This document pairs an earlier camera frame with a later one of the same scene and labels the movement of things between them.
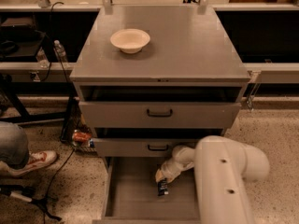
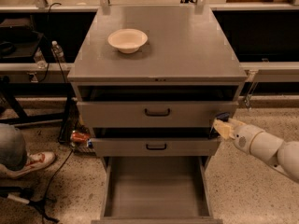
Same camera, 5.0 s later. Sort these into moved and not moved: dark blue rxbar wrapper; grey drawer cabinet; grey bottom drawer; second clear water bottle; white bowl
Moved: dark blue rxbar wrapper
Not moved: second clear water bottle; grey bottom drawer; white bowl; grey drawer cabinet
